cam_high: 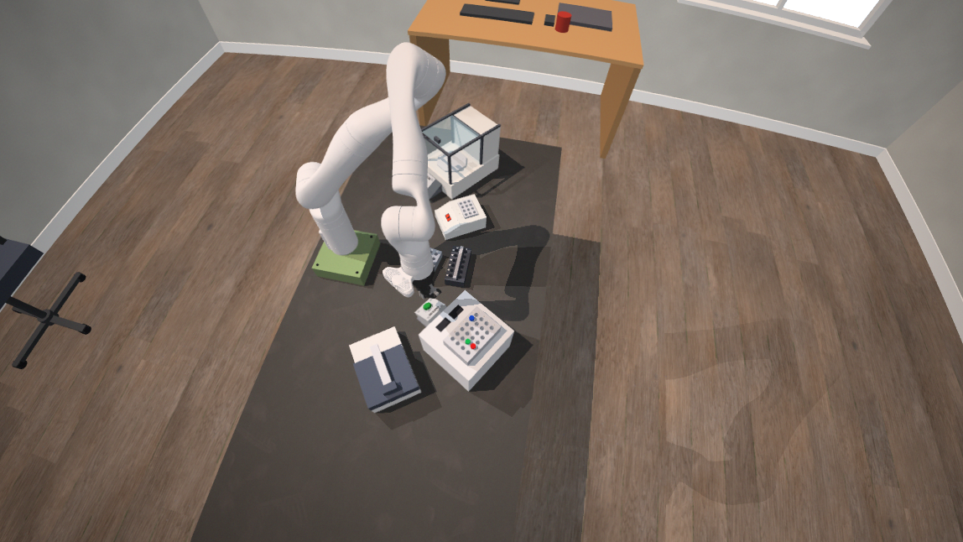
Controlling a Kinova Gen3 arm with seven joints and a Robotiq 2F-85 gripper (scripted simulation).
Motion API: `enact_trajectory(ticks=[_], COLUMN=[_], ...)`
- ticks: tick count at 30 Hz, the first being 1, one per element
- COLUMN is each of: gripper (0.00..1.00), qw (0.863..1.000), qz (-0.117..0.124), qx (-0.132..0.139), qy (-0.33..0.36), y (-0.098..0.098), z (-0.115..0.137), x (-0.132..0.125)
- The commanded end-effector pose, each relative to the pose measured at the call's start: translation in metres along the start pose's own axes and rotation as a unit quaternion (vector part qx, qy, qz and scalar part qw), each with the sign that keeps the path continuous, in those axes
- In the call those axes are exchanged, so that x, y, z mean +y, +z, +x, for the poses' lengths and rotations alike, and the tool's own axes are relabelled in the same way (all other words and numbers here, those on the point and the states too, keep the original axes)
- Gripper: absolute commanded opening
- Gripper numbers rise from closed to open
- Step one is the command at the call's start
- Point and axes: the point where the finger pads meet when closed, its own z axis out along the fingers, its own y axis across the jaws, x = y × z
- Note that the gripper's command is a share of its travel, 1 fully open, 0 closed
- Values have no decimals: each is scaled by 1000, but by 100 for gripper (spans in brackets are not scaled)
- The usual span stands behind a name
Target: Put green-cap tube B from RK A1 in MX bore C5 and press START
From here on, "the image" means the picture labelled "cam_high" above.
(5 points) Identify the white balance with glass draft shield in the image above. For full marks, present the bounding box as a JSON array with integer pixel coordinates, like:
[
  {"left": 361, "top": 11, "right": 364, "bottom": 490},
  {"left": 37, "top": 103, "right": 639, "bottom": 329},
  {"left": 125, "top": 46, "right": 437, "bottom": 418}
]
[{"left": 421, "top": 103, "right": 501, "bottom": 199}]

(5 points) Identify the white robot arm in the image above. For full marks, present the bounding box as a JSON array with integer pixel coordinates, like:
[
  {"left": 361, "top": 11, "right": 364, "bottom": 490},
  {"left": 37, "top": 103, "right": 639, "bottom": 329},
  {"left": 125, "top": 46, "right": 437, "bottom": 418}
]
[{"left": 295, "top": 42, "right": 446, "bottom": 297}]

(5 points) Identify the white tube rack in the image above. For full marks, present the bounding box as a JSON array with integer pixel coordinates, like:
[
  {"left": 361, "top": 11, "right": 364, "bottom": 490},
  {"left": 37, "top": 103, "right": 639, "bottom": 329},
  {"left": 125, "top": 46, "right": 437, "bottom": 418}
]
[{"left": 430, "top": 248, "right": 443, "bottom": 270}]

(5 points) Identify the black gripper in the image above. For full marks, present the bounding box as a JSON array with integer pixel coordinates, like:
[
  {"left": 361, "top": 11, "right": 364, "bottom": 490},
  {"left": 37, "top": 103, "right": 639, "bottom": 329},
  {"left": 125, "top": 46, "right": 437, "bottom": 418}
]
[{"left": 412, "top": 268, "right": 441, "bottom": 299}]

